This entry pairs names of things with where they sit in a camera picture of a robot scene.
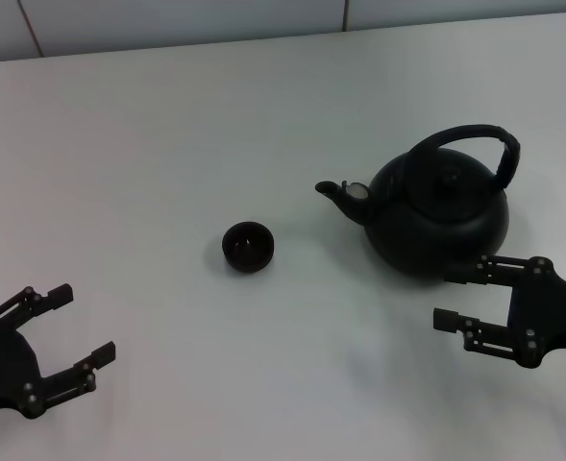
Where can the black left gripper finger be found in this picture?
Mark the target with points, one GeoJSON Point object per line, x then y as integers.
{"type": "Point", "coordinates": [105, 353]}
{"type": "Point", "coordinates": [61, 294]}

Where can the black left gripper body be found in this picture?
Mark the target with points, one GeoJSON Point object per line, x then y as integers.
{"type": "Point", "coordinates": [4, 370]}

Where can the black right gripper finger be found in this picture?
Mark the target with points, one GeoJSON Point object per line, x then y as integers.
{"type": "Point", "coordinates": [472, 276]}
{"type": "Point", "coordinates": [445, 319]}

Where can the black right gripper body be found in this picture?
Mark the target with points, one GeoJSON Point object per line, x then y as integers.
{"type": "Point", "coordinates": [547, 312]}

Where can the black round teapot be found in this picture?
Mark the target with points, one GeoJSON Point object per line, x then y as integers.
{"type": "Point", "coordinates": [431, 230]}

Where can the small dark teacup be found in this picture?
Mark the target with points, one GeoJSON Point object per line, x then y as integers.
{"type": "Point", "coordinates": [248, 247]}

